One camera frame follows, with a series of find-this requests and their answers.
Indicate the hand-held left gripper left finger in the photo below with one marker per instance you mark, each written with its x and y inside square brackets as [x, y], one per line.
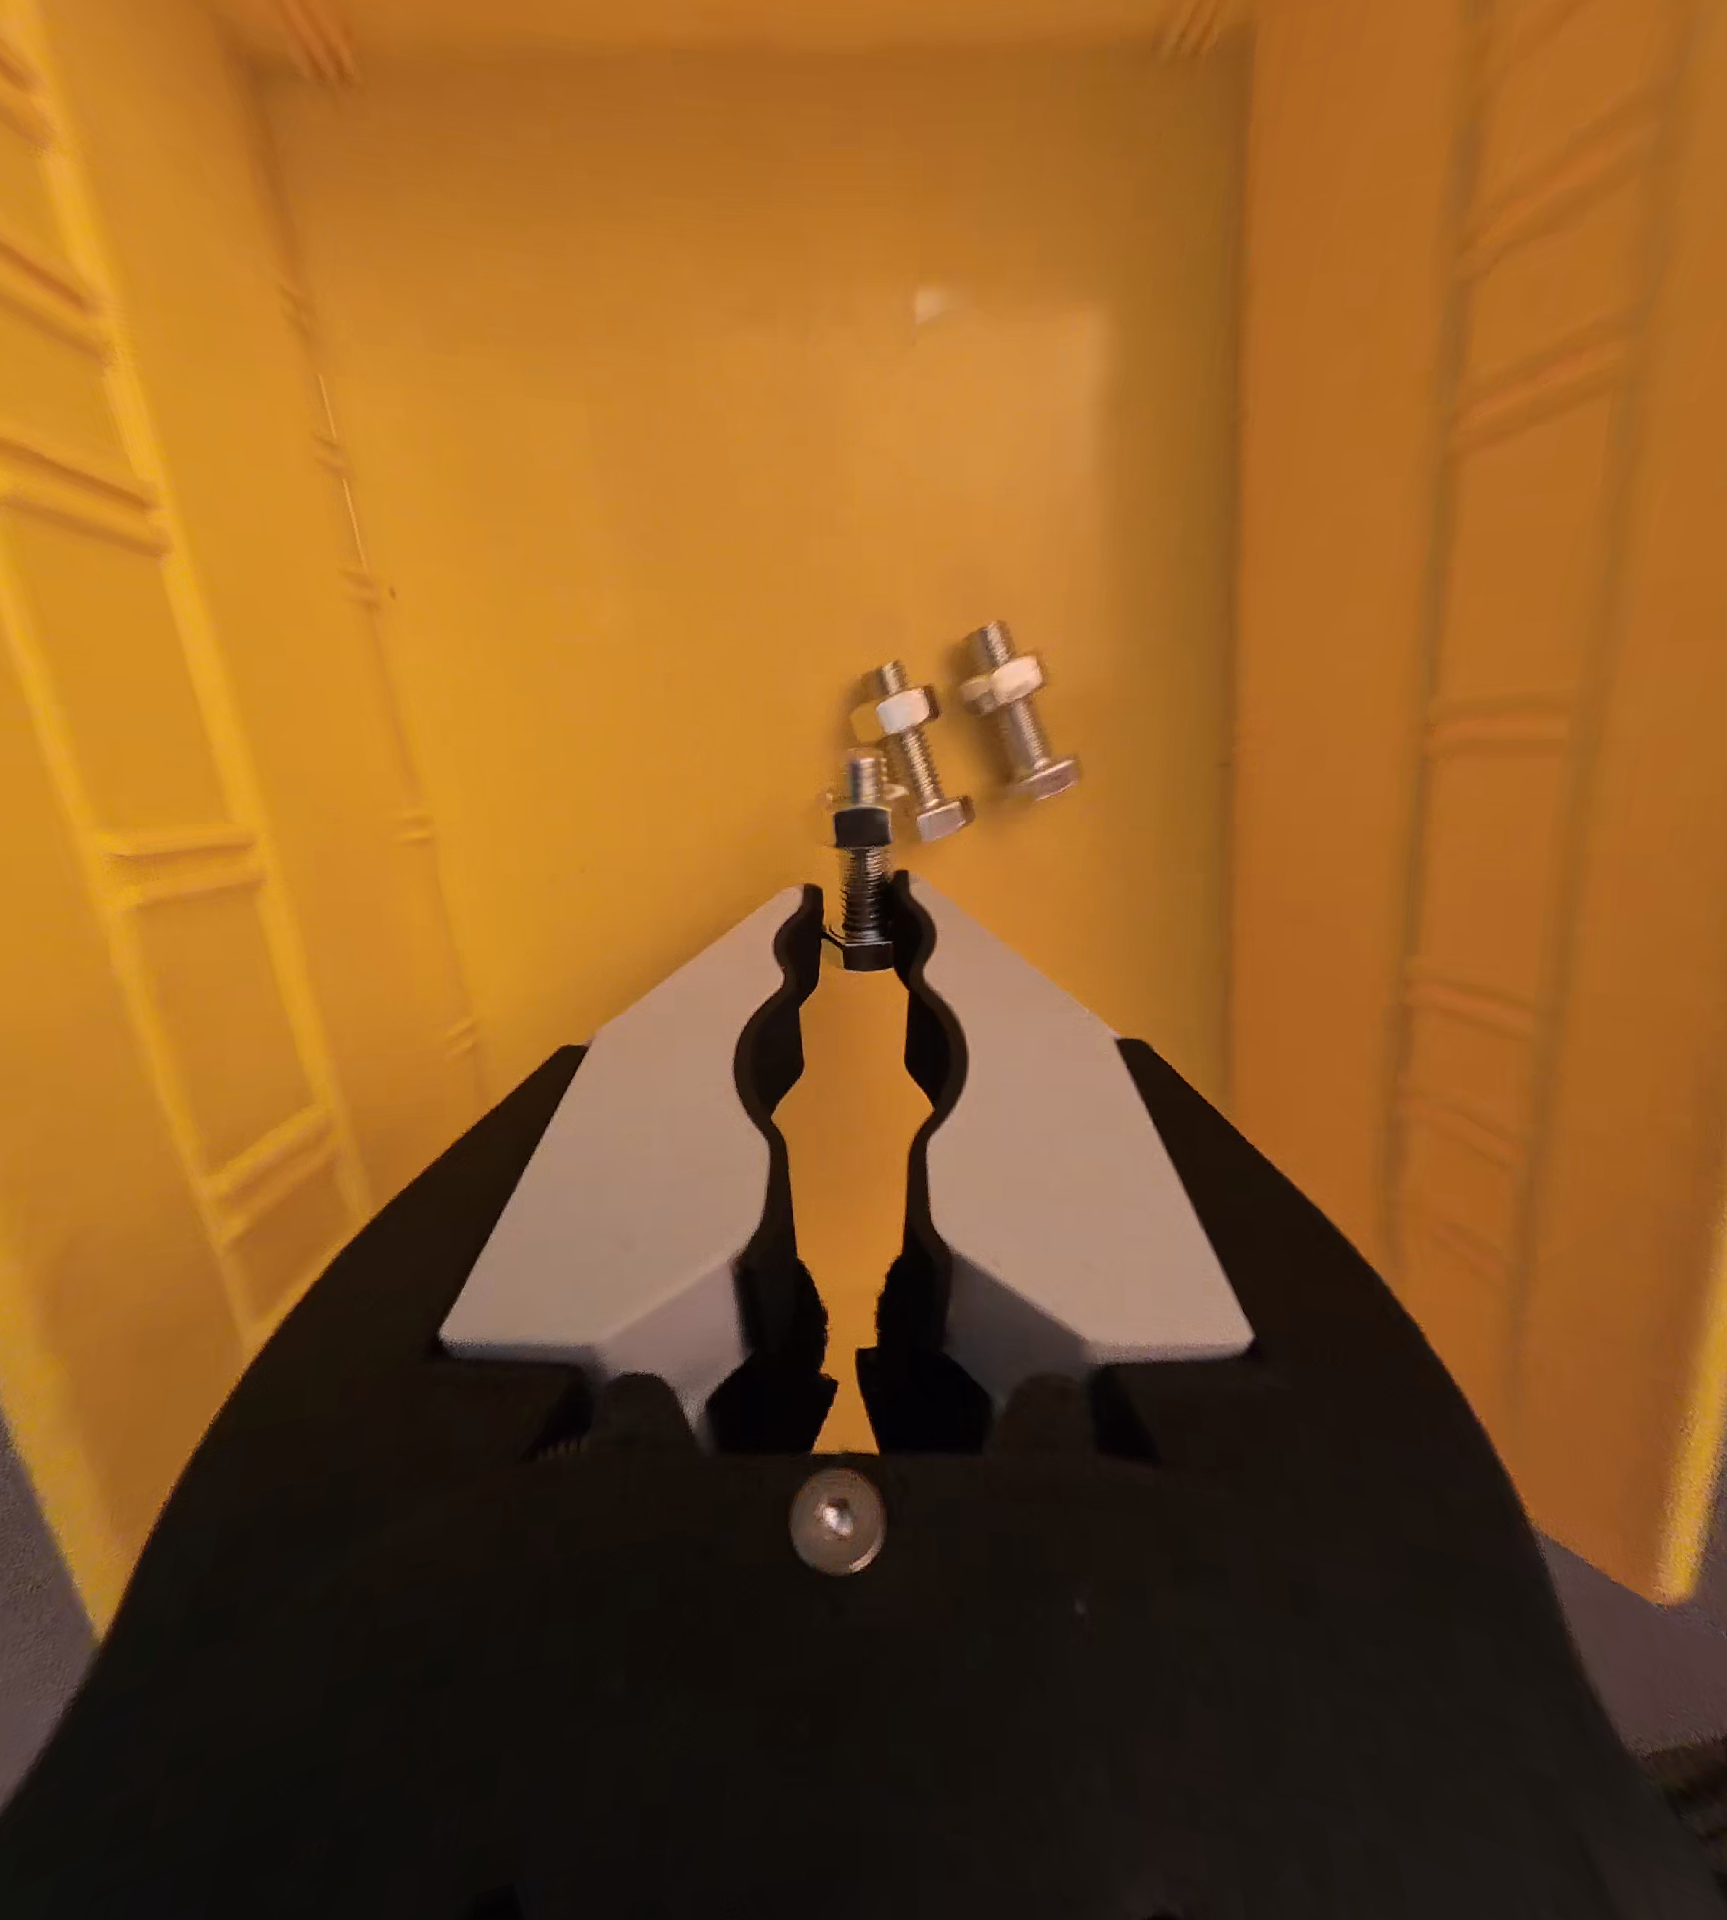
[624, 1185]

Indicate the silver hex bolt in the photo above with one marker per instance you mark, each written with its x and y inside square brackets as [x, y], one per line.
[924, 772]
[1020, 738]
[860, 892]

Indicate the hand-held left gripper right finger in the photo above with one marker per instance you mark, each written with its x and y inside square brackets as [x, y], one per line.
[1074, 1185]

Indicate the yellow plastic bin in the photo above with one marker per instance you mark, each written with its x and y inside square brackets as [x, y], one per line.
[654, 451]

